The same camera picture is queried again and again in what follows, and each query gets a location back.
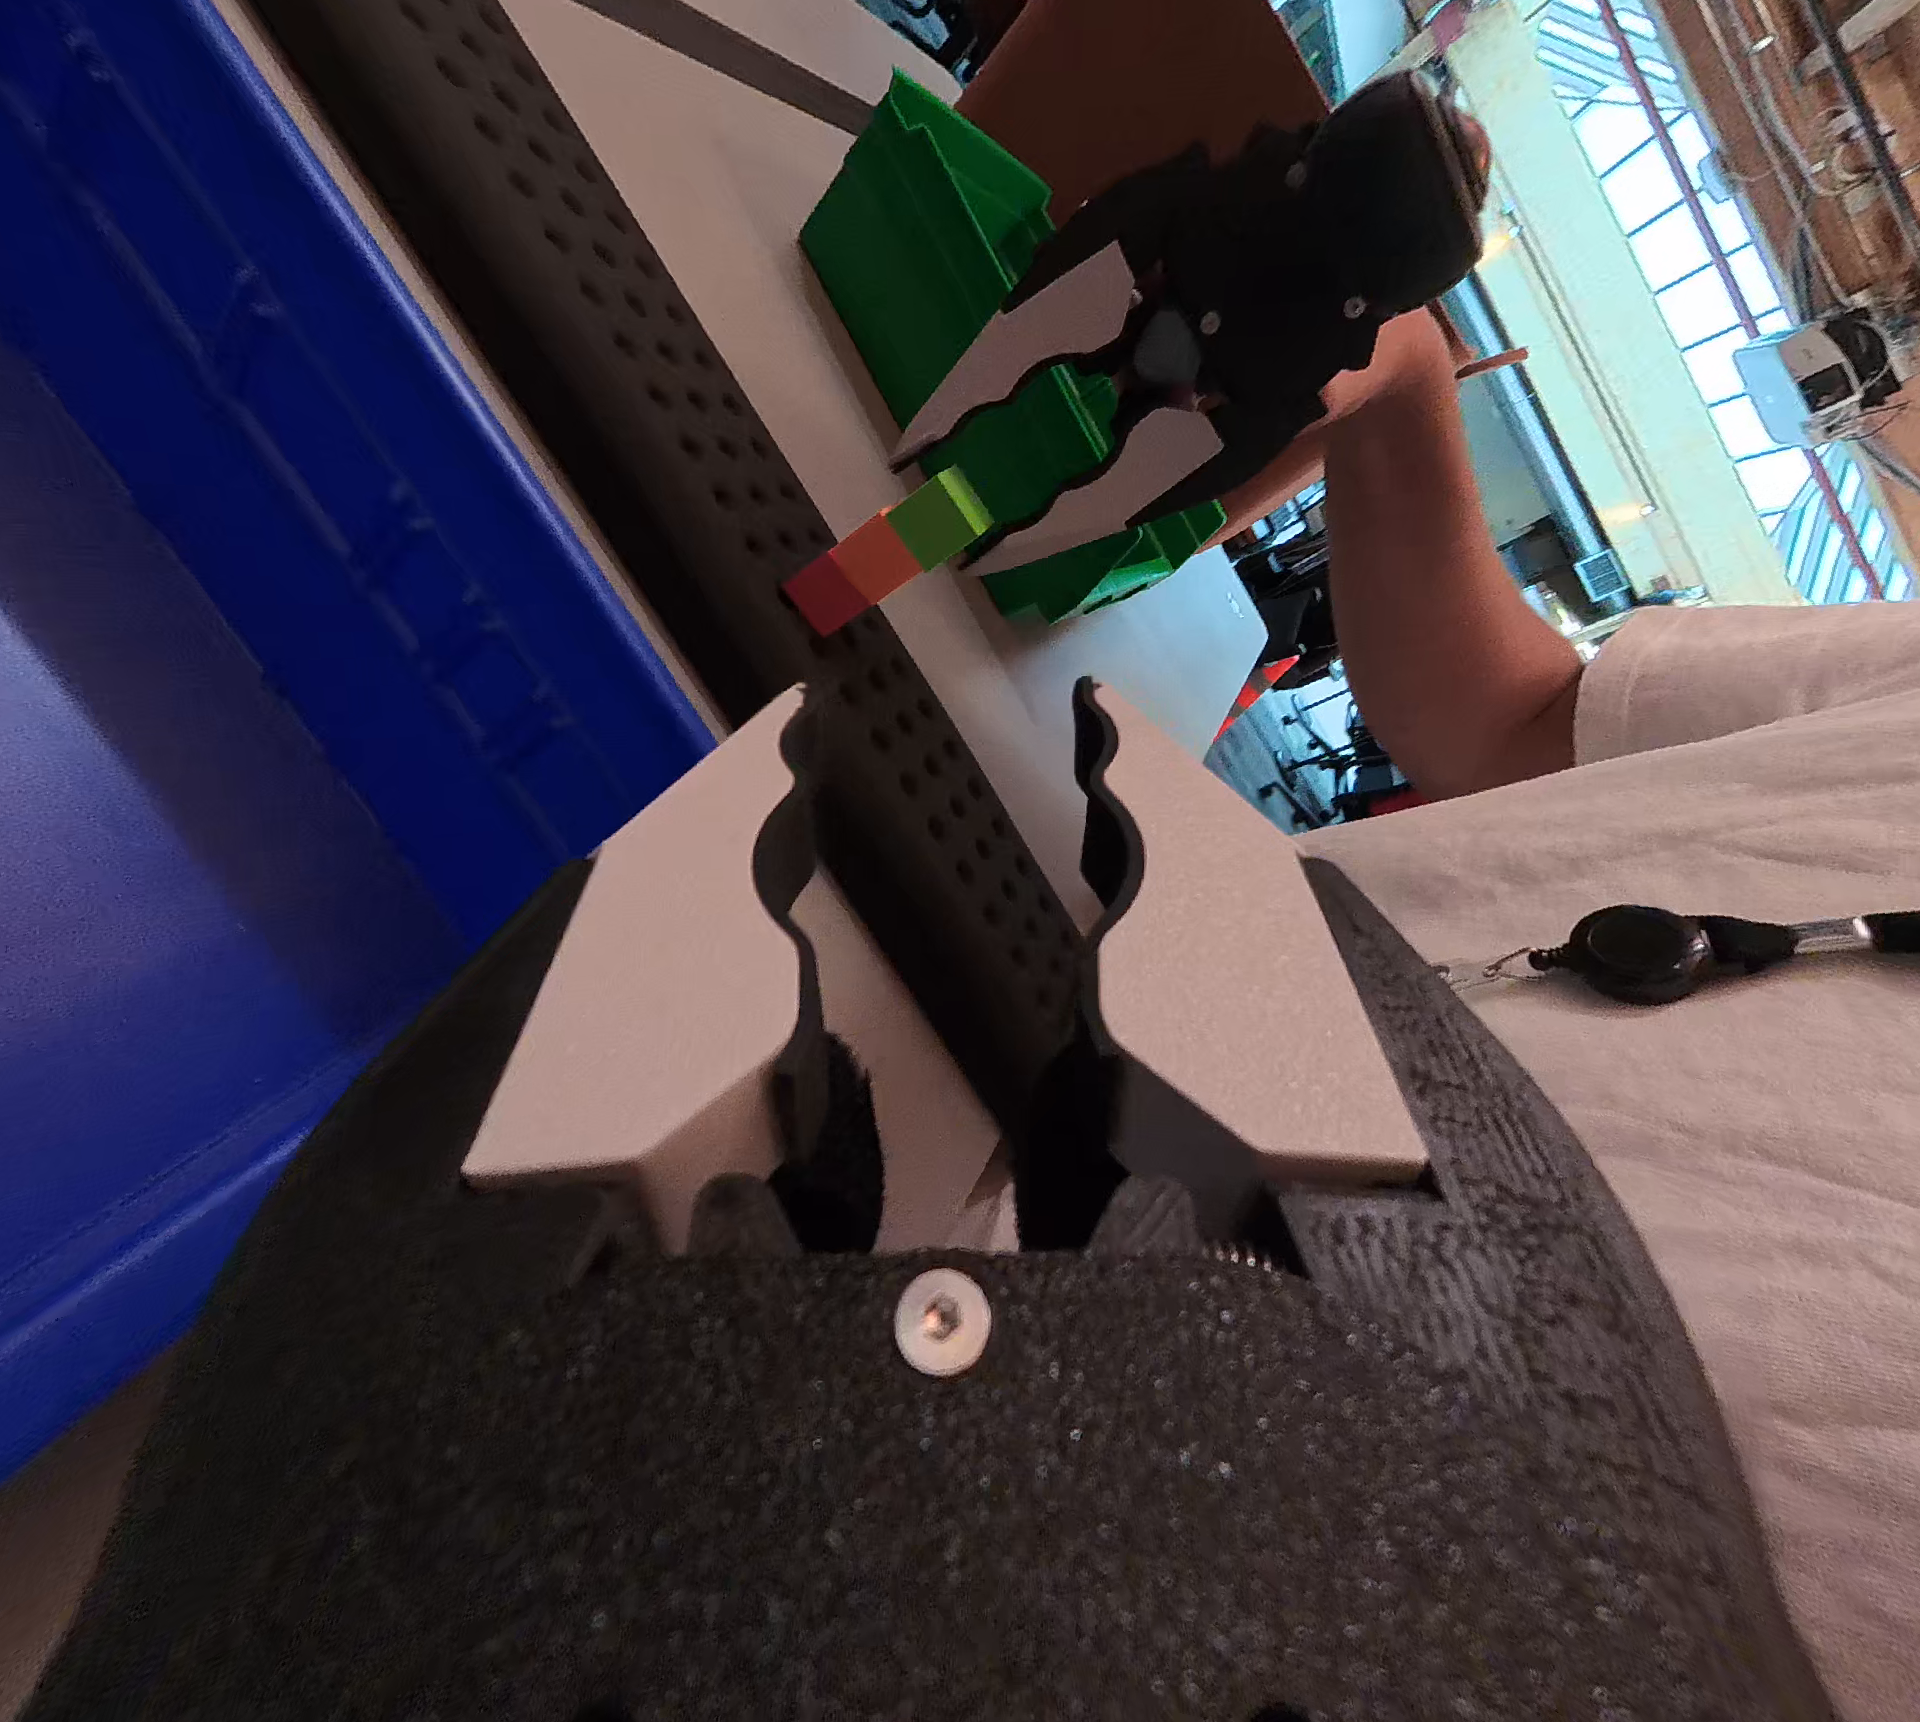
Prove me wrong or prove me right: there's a black perforated foam mat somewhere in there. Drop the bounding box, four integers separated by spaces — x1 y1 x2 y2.
120 0 1111 1245

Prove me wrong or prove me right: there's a green wooden block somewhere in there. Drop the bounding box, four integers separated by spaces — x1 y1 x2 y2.
887 468 995 570

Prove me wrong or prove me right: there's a green plastic bin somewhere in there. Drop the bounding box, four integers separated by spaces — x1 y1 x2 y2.
798 68 1228 626

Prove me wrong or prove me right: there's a white device with cables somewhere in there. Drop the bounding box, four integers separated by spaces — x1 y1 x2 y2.
1732 304 1920 468

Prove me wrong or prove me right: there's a brown cardboard board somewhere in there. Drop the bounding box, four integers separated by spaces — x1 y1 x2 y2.
956 0 1340 228

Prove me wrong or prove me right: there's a black badge reel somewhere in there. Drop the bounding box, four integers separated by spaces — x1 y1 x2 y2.
1432 904 1920 1008

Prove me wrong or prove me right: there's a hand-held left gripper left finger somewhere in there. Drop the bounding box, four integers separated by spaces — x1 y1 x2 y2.
462 685 889 1254

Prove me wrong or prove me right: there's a blue plastic bin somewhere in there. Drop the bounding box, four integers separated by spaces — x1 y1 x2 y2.
0 0 722 1488

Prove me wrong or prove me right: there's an orange wooden block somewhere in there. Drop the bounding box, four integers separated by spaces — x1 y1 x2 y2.
832 512 923 600

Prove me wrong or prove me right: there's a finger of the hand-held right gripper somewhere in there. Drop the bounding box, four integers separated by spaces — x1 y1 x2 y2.
887 240 1141 483
956 402 1228 582

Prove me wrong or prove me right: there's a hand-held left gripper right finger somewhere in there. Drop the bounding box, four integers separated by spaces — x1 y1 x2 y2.
1020 676 1432 1254

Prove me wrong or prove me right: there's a person's right forearm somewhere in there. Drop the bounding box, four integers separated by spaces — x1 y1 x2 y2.
1320 304 1587 807

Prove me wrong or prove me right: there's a red wooden block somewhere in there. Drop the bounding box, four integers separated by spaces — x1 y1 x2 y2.
779 552 876 639

